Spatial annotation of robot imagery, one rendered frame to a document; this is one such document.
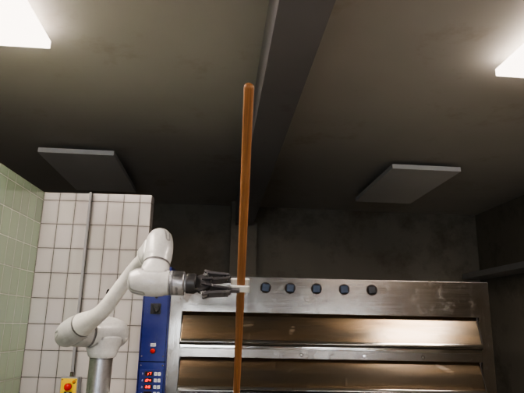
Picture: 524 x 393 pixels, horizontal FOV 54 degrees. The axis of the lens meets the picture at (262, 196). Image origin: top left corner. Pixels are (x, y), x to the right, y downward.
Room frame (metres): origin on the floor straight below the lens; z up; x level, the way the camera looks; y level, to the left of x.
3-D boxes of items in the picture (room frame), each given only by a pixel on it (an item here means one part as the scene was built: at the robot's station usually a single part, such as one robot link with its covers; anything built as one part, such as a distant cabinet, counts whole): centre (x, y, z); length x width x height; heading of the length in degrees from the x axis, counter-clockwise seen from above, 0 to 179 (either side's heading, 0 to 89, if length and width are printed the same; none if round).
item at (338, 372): (3.20, -0.43, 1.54); 1.79 x 0.11 x 0.19; 91
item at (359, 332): (3.20, -0.43, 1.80); 1.79 x 0.11 x 0.19; 91
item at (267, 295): (3.23, -0.43, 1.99); 1.80 x 0.08 x 0.21; 91
